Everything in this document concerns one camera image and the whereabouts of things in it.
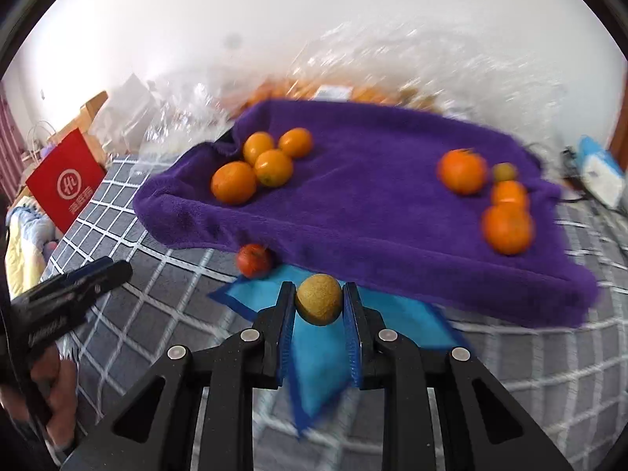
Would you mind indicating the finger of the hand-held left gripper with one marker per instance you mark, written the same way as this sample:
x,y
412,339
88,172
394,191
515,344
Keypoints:
x,y
68,282
108,282

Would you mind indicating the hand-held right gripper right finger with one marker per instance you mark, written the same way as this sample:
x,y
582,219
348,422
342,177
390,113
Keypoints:
x,y
351,338

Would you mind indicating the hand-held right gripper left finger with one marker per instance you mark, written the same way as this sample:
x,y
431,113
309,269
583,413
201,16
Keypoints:
x,y
287,333

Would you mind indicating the yellow-green round fruit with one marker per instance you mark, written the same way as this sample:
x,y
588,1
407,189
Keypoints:
x,y
319,304
504,172

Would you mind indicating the small orange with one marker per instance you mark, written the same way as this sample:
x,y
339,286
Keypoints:
x,y
274,168
258,147
510,192
296,142
234,182

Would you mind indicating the large orange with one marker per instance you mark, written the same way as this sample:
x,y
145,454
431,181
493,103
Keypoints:
x,y
508,228

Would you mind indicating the orange with green stem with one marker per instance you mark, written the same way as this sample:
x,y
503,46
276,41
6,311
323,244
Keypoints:
x,y
462,171

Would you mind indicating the person's left hand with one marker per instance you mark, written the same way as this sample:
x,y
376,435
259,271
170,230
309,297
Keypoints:
x,y
61,397

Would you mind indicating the blue cloth with dark border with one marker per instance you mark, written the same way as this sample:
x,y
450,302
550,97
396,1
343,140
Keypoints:
x,y
314,378

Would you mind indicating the pile of clothes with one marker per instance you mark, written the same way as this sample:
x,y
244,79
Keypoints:
x,y
29,240

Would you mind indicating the small red fruit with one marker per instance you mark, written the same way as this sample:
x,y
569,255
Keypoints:
x,y
254,260

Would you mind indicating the red paper bag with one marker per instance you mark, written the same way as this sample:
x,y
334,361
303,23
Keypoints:
x,y
64,181

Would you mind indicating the purple towel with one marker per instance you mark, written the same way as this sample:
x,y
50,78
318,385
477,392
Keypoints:
x,y
368,196

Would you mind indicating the striped curtain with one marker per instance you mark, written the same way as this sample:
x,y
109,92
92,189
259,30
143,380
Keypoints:
x,y
10,137

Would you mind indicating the grey plaid bedsheet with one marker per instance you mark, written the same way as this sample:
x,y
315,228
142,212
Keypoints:
x,y
515,368

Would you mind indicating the cardboard box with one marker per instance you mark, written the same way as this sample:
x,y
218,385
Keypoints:
x,y
93,105

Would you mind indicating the crumpled clear plastic bag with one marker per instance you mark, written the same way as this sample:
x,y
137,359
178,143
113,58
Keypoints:
x,y
181,117

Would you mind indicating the clear plastic bag of fruit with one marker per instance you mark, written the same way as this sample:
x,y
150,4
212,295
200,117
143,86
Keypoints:
x,y
417,59

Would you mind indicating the white and blue box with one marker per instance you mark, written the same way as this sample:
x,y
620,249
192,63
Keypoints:
x,y
598,167

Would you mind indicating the wooden door frame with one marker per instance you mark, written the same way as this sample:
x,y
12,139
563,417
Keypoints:
x,y
620,122

